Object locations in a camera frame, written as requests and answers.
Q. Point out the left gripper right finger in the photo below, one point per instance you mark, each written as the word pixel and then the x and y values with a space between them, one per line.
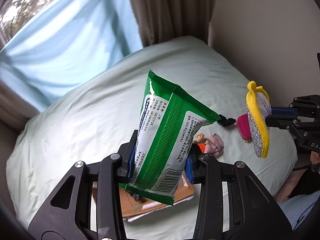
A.
pixel 234 204

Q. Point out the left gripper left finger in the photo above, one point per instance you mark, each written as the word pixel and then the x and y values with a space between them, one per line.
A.
pixel 85 204

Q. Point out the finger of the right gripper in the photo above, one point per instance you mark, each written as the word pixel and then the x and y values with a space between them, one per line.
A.
pixel 281 122
pixel 286 111

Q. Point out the yellow rimmed mesh sponge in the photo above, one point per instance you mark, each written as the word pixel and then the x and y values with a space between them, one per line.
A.
pixel 258 108

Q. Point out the magenta leather pouch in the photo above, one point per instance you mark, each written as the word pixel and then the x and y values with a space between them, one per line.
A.
pixel 243 128

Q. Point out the black sock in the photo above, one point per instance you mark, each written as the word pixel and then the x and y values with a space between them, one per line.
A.
pixel 225 122

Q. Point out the pink cloth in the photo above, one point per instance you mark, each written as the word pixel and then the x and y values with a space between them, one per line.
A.
pixel 214 146

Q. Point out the green wet wipes pack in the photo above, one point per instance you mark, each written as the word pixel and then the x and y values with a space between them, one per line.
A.
pixel 169 119

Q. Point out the orange fluffy pompom toy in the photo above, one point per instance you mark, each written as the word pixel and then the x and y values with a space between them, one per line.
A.
pixel 200 140

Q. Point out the person's right hand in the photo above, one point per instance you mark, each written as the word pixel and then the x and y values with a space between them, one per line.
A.
pixel 315 160

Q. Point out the brown cardboard box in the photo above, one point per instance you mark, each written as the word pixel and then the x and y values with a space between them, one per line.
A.
pixel 130 207

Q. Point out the pale green bed sheet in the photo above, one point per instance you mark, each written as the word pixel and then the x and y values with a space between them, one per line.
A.
pixel 93 120

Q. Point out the brown drape left side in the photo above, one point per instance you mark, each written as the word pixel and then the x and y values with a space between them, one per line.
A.
pixel 15 112

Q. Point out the brown drape curtain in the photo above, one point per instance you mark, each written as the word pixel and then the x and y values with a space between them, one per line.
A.
pixel 163 20

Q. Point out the light blue sheer curtain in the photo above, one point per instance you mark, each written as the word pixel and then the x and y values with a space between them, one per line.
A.
pixel 66 44

